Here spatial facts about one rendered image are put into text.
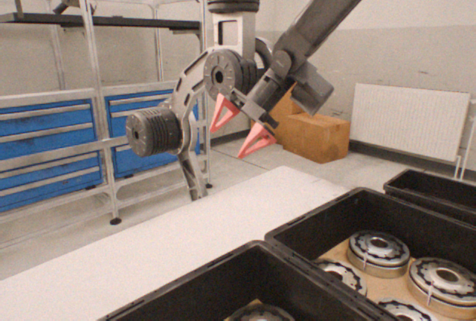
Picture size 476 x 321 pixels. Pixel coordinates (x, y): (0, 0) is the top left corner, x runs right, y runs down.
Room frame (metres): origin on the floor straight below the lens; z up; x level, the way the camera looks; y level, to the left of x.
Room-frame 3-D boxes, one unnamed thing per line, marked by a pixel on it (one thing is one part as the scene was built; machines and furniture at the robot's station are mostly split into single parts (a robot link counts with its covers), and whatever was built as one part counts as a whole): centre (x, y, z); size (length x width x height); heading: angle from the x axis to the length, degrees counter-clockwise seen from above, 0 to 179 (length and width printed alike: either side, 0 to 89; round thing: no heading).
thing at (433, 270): (0.43, -0.33, 0.86); 0.05 x 0.05 x 0.01
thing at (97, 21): (2.34, 0.84, 1.32); 1.20 x 0.45 x 0.06; 134
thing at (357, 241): (0.52, -0.26, 0.86); 0.10 x 0.10 x 0.01
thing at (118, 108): (2.28, 0.57, 0.60); 0.72 x 0.03 x 0.56; 134
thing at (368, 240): (0.52, -0.26, 0.86); 0.05 x 0.05 x 0.01
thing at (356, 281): (0.43, -0.15, 0.86); 0.10 x 0.10 x 0.01
